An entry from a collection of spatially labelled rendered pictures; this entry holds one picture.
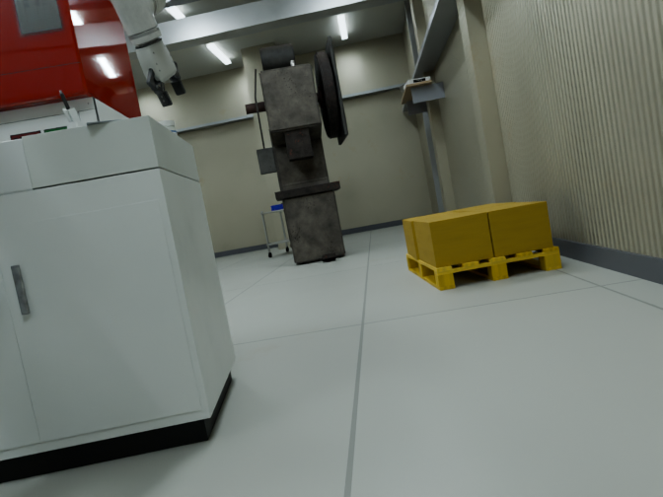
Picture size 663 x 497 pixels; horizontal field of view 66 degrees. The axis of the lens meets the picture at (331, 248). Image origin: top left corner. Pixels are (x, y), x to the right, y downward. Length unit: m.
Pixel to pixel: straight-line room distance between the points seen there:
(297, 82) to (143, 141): 5.22
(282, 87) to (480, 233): 3.99
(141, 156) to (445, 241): 2.15
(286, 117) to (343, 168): 5.29
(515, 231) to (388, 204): 8.46
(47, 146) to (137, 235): 0.34
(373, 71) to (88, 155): 10.70
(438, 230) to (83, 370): 2.25
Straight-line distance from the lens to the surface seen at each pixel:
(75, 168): 1.61
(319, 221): 6.45
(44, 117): 2.36
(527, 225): 3.40
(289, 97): 6.65
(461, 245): 3.29
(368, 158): 11.74
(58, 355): 1.68
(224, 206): 12.19
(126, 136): 1.58
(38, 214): 1.65
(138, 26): 1.53
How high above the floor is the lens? 0.61
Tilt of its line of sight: 4 degrees down
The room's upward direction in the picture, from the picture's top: 10 degrees counter-clockwise
